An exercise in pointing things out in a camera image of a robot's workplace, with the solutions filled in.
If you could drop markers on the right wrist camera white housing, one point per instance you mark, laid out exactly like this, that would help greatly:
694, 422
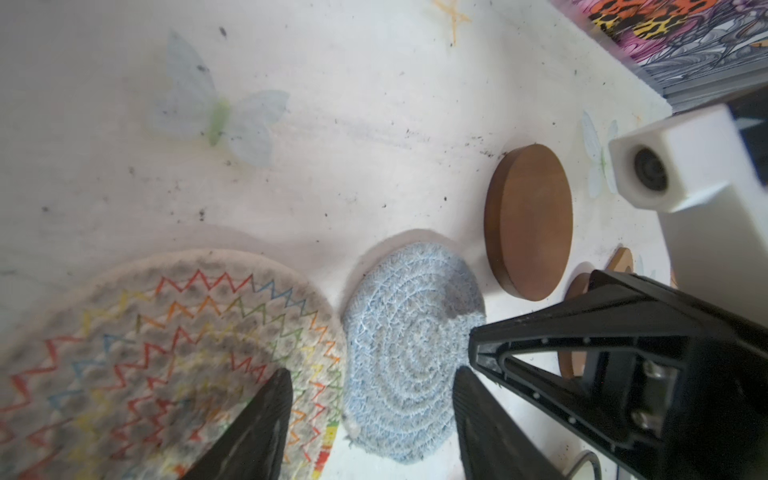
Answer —
694, 171

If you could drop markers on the cork paw print coaster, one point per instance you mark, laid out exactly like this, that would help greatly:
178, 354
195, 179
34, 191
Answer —
622, 261

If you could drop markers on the multicolour zigzag woven coaster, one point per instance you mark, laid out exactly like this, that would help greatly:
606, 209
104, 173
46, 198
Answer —
136, 375

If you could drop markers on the grey woven coaster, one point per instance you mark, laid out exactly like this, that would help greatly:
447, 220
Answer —
407, 327

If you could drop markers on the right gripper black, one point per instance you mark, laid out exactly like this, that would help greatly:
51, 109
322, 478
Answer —
677, 389

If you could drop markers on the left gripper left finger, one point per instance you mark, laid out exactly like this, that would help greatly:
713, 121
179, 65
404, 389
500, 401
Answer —
253, 445

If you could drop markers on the plain brown wooden coaster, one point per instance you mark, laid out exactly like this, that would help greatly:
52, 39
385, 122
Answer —
528, 222

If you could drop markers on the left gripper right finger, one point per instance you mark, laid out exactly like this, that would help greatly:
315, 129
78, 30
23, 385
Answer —
492, 446

